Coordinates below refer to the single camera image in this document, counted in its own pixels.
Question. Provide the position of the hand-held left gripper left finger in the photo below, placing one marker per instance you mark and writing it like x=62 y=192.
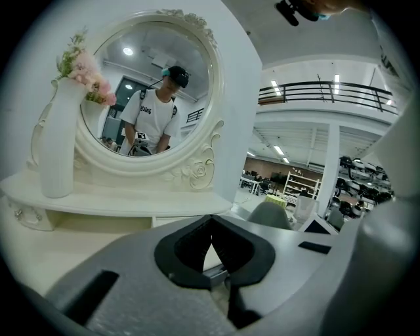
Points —
x=147 y=295

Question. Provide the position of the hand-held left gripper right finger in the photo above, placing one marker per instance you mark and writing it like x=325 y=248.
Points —
x=295 y=269

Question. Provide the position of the white ornate dressing table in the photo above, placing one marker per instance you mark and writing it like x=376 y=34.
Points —
x=115 y=203

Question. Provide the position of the grey upholstered chair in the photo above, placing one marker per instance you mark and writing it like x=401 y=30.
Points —
x=269 y=215

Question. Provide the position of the grey office chair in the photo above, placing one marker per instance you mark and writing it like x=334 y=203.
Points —
x=335 y=219

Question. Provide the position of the yellow cloth covered table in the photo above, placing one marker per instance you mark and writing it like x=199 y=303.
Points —
x=275 y=199

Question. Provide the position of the white shelving unit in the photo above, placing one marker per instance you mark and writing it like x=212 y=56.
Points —
x=302 y=183

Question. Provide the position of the rack of black devices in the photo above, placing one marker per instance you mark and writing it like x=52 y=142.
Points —
x=361 y=190

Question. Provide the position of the white ribbed vase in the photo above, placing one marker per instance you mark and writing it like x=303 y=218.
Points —
x=55 y=147

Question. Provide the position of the black balcony railing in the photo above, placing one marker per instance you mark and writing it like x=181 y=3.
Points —
x=328 y=86

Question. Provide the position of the pink flower bouquet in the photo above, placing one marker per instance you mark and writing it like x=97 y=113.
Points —
x=85 y=69

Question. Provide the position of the oval cream framed mirror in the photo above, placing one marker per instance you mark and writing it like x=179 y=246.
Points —
x=144 y=42

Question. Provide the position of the blue face mask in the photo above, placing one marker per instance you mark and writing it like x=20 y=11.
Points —
x=323 y=16

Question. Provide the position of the person's head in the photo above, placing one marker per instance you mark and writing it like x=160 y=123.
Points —
x=338 y=5

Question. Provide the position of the black head-worn camera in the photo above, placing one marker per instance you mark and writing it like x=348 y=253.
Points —
x=292 y=13

